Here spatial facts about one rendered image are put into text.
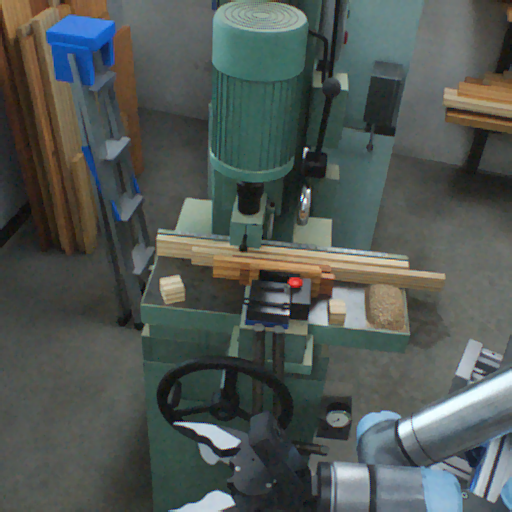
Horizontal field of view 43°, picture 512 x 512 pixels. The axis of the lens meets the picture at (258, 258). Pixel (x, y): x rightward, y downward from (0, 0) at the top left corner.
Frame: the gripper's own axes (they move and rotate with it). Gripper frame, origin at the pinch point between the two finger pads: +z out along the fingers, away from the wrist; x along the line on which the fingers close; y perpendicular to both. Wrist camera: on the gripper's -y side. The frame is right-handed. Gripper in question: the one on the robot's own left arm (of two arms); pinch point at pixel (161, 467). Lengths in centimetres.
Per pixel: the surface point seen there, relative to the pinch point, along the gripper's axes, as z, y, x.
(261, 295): -10, 16, 60
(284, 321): -16, 18, 55
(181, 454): 8, 80, 72
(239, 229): -4, 9, 74
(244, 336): -8, 23, 55
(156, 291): 13, 24, 70
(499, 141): -136, 64, 296
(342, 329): -29, 26, 64
